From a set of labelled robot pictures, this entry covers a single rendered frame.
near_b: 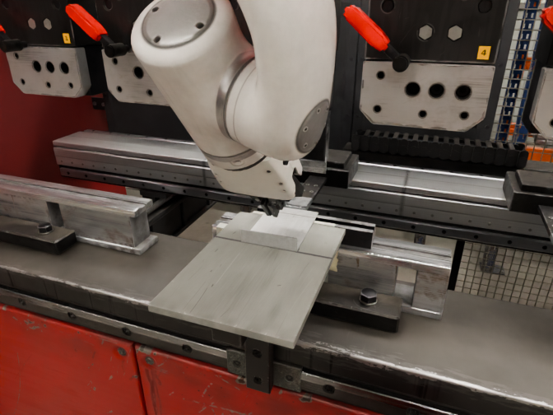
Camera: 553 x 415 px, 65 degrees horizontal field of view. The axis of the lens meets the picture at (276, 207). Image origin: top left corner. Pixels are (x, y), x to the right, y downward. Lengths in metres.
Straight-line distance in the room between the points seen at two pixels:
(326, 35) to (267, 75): 0.05
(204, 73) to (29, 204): 0.73
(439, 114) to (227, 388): 0.54
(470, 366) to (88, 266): 0.66
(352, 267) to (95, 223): 0.51
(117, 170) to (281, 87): 0.90
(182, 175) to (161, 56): 0.74
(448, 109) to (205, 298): 0.37
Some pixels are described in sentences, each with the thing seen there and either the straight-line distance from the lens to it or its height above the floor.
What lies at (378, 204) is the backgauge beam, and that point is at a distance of 0.92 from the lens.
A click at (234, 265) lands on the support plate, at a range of 0.58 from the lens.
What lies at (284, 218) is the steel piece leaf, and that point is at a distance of 0.70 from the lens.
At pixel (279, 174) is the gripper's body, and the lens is 0.48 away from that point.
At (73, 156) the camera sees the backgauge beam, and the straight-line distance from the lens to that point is 1.26.
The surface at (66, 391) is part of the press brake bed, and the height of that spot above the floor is 0.57.
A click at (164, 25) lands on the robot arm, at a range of 0.36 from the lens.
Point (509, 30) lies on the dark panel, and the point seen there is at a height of 1.26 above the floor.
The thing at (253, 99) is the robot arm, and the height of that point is 1.25.
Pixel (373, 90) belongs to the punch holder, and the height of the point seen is 1.22.
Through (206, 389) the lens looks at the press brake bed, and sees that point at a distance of 0.81.
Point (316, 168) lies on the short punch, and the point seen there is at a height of 1.09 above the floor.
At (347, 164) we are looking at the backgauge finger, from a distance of 0.88.
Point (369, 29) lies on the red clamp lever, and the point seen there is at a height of 1.29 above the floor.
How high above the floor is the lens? 1.32
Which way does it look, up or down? 26 degrees down
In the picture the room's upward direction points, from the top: straight up
